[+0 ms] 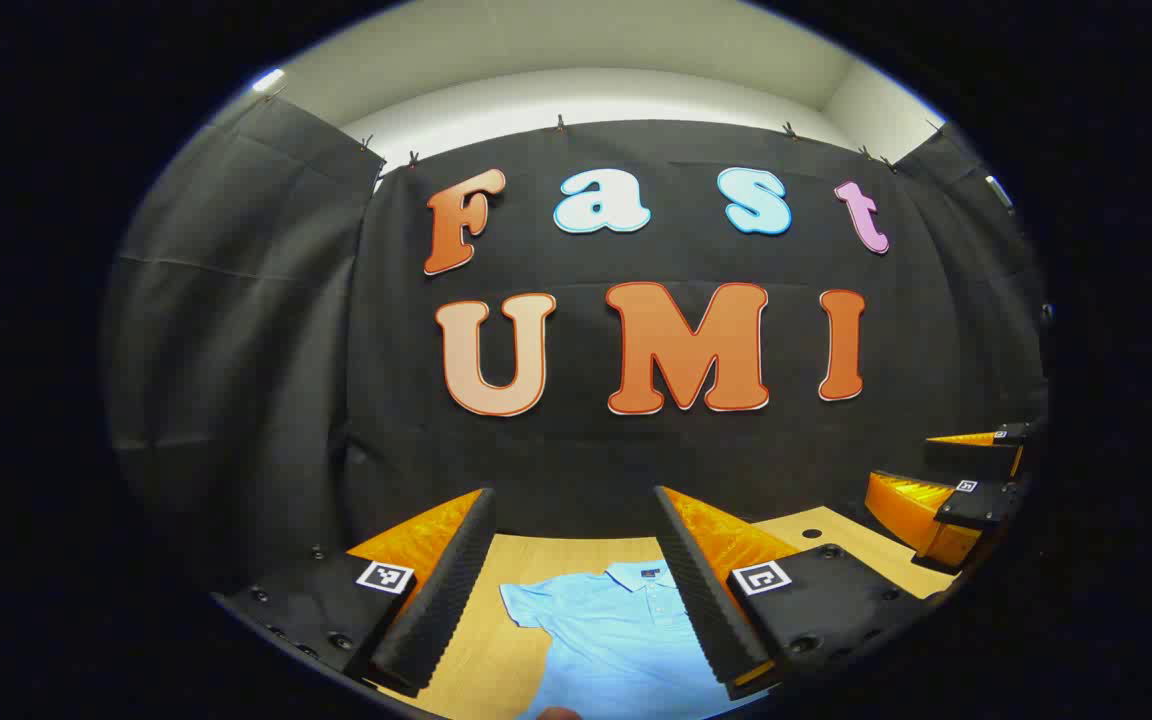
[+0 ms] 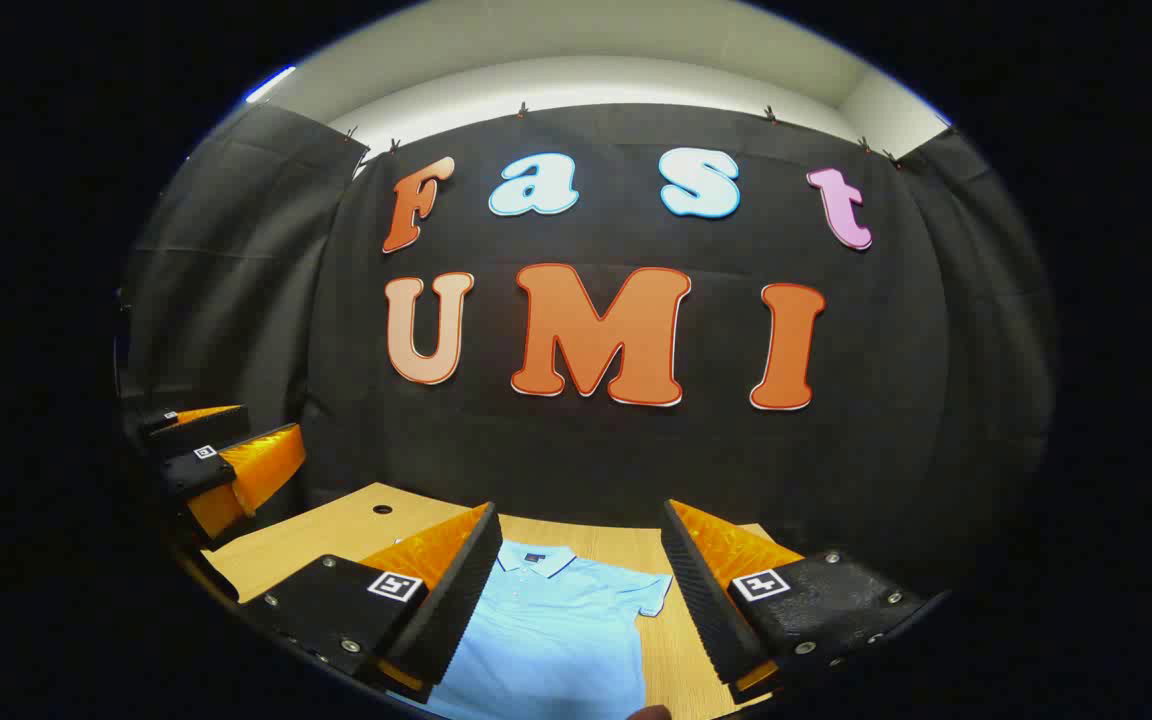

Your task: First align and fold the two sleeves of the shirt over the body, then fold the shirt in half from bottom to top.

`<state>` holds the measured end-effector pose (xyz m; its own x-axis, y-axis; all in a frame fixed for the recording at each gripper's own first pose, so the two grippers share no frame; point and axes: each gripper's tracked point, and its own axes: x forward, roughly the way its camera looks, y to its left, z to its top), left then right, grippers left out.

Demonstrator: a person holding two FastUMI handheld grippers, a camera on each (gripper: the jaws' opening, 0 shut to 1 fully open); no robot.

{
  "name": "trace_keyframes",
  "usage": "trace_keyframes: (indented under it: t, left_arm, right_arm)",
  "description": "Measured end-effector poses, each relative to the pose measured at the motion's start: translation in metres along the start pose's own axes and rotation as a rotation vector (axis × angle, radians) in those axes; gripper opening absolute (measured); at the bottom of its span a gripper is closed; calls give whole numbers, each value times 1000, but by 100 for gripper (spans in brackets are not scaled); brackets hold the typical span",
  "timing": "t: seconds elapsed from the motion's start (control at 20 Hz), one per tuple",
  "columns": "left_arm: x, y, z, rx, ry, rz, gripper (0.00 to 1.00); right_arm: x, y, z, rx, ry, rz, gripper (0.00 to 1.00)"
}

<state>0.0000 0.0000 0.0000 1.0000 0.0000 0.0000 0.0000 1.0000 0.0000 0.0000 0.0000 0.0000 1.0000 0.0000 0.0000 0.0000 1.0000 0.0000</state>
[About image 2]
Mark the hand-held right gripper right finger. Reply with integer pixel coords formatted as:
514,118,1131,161
660,498,952,706

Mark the light blue T-shirt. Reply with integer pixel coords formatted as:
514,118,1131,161
416,540,674,720

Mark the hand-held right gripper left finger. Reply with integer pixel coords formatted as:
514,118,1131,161
236,502,504,706

